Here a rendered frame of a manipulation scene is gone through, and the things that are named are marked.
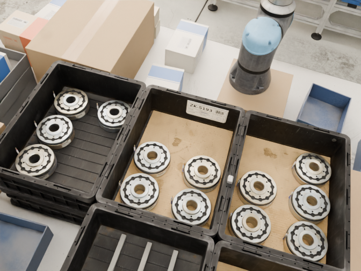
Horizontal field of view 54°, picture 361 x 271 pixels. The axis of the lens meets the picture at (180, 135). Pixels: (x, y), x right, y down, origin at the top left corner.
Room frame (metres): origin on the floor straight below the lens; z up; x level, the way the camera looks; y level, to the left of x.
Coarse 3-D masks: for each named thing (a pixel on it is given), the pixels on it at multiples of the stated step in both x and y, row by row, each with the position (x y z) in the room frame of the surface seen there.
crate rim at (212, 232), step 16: (144, 96) 0.68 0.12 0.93; (192, 96) 0.70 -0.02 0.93; (240, 112) 0.66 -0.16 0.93; (128, 128) 0.56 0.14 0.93; (240, 128) 0.61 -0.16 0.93; (112, 160) 0.46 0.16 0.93; (224, 192) 0.40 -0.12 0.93; (128, 208) 0.33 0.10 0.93; (176, 224) 0.31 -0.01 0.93; (192, 224) 0.31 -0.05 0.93
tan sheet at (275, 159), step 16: (256, 144) 0.63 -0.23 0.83; (272, 144) 0.64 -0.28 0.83; (256, 160) 0.57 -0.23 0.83; (272, 160) 0.58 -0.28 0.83; (288, 160) 0.58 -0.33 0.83; (240, 176) 0.51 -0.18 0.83; (272, 176) 0.52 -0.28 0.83; (288, 176) 0.53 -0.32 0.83; (288, 192) 0.48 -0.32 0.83; (272, 208) 0.42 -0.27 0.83; (288, 208) 0.43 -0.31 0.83; (272, 224) 0.38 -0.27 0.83; (288, 224) 0.38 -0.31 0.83; (320, 224) 0.39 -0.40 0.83; (272, 240) 0.33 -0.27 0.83; (304, 240) 0.34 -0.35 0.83
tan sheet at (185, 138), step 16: (160, 112) 0.71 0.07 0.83; (160, 128) 0.65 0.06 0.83; (176, 128) 0.66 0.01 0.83; (192, 128) 0.66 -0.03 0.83; (208, 128) 0.67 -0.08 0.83; (176, 144) 0.60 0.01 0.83; (192, 144) 0.60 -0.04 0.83; (208, 144) 0.61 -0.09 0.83; (224, 144) 0.62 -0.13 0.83; (176, 160) 0.54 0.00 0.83; (224, 160) 0.56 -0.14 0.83; (160, 176) 0.48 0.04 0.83; (176, 176) 0.49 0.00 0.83; (160, 192) 0.43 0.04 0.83; (176, 192) 0.44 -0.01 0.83; (208, 192) 0.45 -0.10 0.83; (160, 208) 0.39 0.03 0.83; (192, 208) 0.40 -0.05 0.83; (208, 224) 0.36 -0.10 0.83
